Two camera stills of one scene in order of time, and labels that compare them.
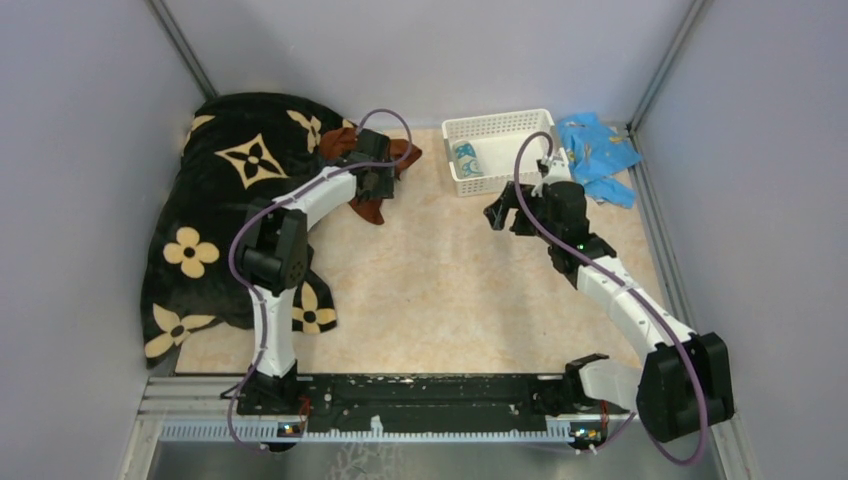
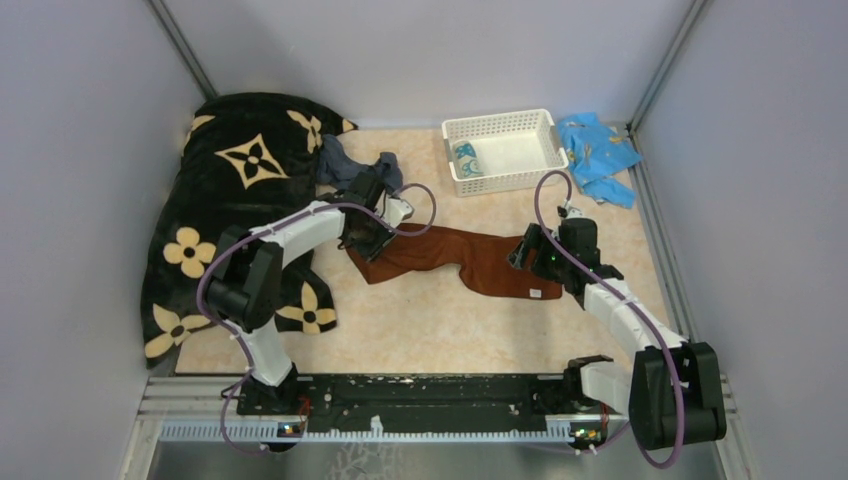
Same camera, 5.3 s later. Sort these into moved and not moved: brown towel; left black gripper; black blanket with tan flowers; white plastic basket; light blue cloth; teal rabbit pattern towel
Moved: left black gripper; brown towel
Not moved: black blanket with tan flowers; teal rabbit pattern towel; white plastic basket; light blue cloth
